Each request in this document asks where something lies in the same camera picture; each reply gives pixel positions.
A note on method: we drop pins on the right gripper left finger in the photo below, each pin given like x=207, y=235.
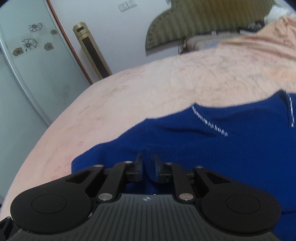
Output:
x=65, y=203

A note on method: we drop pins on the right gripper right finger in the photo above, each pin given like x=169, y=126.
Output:
x=224, y=203

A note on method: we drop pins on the blue beaded sweater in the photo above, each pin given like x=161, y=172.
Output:
x=252, y=143

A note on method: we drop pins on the pink bed sheet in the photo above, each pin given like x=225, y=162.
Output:
x=221, y=76

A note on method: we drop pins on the glass wardrobe door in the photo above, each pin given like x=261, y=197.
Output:
x=40, y=58

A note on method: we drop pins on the patterned pillow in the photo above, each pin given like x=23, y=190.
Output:
x=203, y=42

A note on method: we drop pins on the orange blanket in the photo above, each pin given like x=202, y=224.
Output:
x=277, y=39

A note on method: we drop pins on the gold tower fan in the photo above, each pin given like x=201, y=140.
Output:
x=92, y=51

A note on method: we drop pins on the olive green headboard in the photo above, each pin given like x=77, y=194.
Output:
x=190, y=18

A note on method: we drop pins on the white wall sockets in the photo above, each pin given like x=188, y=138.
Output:
x=127, y=5

